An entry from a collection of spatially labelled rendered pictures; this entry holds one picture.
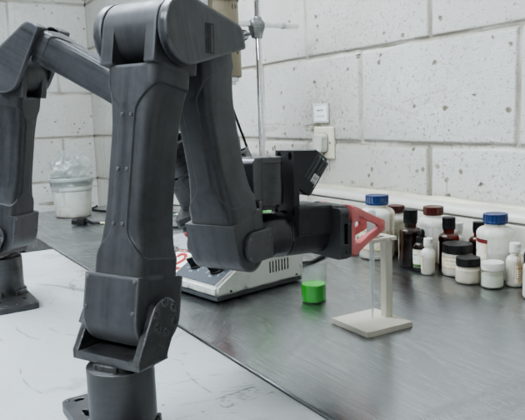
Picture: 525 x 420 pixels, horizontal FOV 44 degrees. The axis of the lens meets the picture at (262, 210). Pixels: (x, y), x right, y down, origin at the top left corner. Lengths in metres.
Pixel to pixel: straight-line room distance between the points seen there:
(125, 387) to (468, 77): 0.99
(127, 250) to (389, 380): 0.34
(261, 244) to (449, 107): 0.76
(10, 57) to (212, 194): 0.50
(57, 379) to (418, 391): 0.41
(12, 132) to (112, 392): 0.61
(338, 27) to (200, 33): 1.08
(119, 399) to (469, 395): 0.36
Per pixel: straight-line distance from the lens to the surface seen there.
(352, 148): 1.64
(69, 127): 3.53
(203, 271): 1.10
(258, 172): 0.76
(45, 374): 0.84
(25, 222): 1.15
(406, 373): 0.78
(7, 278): 1.17
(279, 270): 1.13
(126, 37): 0.63
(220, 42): 0.66
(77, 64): 1.05
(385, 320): 0.93
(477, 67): 1.37
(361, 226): 0.91
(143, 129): 0.60
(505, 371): 0.81
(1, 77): 1.10
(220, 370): 0.79
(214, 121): 0.67
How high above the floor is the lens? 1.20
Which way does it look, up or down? 8 degrees down
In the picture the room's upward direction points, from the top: 2 degrees counter-clockwise
